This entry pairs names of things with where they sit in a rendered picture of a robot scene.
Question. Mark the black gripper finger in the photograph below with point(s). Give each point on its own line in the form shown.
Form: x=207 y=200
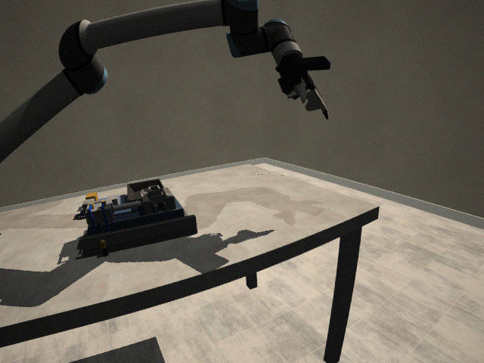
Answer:
x=315 y=101
x=299 y=88

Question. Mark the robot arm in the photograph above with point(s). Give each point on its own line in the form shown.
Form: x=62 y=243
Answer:
x=85 y=73

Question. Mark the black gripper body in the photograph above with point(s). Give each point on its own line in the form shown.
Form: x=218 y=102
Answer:
x=288 y=80

